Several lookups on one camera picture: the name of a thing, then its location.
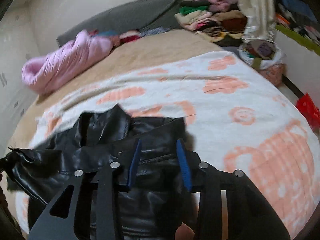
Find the cream satin curtain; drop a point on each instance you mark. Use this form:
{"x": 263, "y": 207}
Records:
{"x": 261, "y": 19}

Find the pink puffy quilt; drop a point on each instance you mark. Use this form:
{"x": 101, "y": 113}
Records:
{"x": 46, "y": 74}

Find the pile of folded clothes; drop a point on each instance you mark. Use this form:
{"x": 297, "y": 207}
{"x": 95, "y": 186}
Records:
{"x": 218, "y": 21}

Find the person's right hand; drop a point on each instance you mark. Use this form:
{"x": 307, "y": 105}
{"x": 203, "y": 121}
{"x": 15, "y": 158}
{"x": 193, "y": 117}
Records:
{"x": 184, "y": 232}

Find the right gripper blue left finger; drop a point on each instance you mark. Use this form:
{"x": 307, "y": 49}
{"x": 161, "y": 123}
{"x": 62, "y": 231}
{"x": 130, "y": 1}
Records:
{"x": 134, "y": 163}

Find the black leather jacket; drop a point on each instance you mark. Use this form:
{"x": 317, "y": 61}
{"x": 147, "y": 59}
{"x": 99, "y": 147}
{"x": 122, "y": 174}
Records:
{"x": 77, "y": 179}

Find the grey headboard cover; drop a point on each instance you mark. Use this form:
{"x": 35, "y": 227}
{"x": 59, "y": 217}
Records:
{"x": 140, "y": 15}

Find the white wardrobe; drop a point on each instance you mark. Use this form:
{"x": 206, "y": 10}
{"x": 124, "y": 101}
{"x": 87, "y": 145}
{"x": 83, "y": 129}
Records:
{"x": 18, "y": 45}

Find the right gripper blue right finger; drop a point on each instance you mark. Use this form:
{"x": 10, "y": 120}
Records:
{"x": 183, "y": 163}

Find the green windowsill cloth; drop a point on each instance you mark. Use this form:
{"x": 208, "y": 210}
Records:
{"x": 301, "y": 40}

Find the red plastic bag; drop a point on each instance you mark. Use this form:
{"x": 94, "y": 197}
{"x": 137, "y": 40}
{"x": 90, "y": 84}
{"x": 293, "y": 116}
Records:
{"x": 309, "y": 110}

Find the white pink patterned blanket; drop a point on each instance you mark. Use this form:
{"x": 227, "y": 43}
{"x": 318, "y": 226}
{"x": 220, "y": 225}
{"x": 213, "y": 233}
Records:
{"x": 237, "y": 118}

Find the red and blue pillows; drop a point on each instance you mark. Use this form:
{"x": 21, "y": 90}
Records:
{"x": 129, "y": 36}

